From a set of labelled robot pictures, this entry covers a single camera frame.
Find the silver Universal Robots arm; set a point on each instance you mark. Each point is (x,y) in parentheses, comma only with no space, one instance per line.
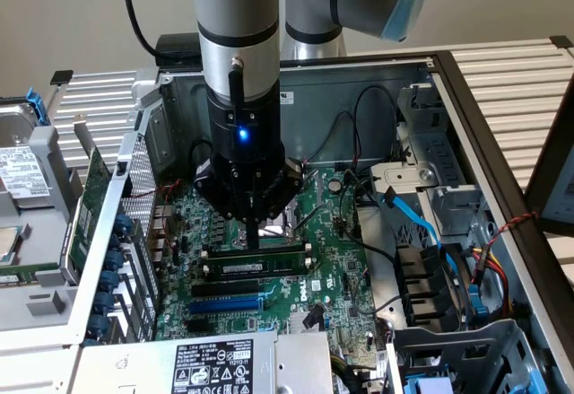
(237,8)

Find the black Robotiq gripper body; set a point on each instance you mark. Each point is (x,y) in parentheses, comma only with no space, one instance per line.
(244,151)

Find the silver power supply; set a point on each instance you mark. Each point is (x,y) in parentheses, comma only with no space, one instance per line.
(134,367)

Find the round coin battery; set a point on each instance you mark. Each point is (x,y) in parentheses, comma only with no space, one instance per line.
(334,185)

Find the green graphics card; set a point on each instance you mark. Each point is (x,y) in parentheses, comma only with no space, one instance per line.
(92,187)

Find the grey drive cage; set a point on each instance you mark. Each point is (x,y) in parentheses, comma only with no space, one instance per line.
(448,344)

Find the black box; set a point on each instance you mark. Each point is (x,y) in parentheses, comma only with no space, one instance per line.
(179,46)

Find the black fan shroud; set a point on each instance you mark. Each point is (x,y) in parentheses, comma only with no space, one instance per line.
(421,277)

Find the green Dell motherboard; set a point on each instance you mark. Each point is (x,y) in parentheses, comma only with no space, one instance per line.
(332,259)

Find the black case fan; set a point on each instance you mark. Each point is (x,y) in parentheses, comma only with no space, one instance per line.
(459,295)

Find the blue plastic drive caddy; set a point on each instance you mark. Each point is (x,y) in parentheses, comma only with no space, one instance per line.
(428,387)

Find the silver CPU socket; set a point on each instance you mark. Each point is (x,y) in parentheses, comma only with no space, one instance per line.
(282,225)

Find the open metal PC case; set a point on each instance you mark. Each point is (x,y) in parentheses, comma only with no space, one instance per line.
(323,98)

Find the blue disk bracket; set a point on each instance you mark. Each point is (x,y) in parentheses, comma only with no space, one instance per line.
(38,107)

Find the small silver heatsink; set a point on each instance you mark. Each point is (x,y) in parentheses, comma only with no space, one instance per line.
(296,324)

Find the short black expansion slot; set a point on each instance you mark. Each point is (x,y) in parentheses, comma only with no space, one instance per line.
(197,326)

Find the blue expansion slot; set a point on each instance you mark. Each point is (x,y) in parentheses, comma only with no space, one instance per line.
(224,306)

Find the silver disk bay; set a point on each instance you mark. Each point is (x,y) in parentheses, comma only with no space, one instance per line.
(430,151)

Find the long black expansion slot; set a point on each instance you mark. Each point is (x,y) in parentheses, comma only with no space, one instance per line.
(224,289)

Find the green RAM stick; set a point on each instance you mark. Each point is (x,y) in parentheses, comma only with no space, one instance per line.
(278,261)
(18,278)

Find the dark framed monitor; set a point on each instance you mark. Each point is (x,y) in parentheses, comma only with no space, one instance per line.
(560,187)

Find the black table end cap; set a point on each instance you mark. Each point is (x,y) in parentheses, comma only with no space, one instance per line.
(62,77)
(561,41)

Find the silver CPU chip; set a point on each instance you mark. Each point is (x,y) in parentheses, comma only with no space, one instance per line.
(9,243)

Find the silver hard disk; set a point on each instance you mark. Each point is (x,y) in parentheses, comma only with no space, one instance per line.
(22,169)

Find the thin metal locking lever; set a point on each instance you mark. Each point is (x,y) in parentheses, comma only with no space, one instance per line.
(278,232)
(314,220)

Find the blue card clip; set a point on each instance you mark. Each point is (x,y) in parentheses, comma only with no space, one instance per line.
(115,260)
(123,224)
(104,302)
(98,326)
(110,281)

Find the silver port block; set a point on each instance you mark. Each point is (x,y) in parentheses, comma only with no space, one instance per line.
(162,232)

